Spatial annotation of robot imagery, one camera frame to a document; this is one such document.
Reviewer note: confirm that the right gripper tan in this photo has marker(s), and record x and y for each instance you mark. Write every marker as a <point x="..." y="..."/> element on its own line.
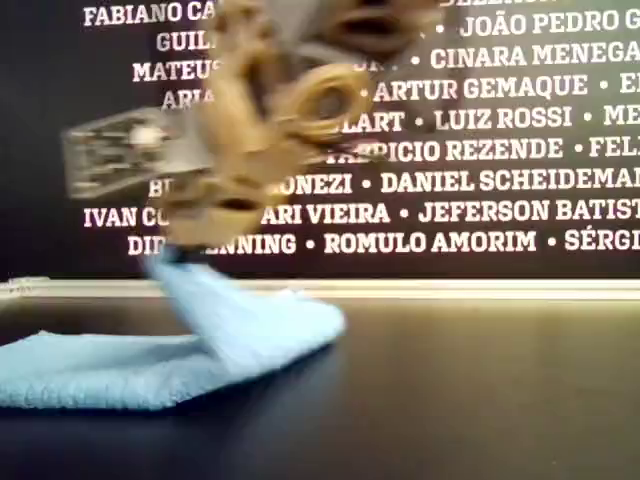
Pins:
<point x="215" y="215"/>

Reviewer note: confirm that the light blue microfibre cloth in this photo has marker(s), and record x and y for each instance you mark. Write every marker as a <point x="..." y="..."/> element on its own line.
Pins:
<point x="150" y="365"/>

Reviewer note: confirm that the tan lattice right robot arm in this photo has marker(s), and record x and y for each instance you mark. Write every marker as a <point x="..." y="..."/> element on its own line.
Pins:
<point x="300" y="90"/>

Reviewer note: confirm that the black banner with white names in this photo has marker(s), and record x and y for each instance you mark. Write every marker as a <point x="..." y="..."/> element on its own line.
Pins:
<point x="475" y="150"/>

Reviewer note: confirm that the right wrist camera circuit board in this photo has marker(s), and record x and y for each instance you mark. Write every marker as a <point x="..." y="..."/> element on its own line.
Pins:
<point x="110" y="150"/>

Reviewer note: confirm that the aluminium table frame rail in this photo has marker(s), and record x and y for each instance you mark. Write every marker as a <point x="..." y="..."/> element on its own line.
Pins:
<point x="25" y="285"/>
<point x="450" y="289"/>

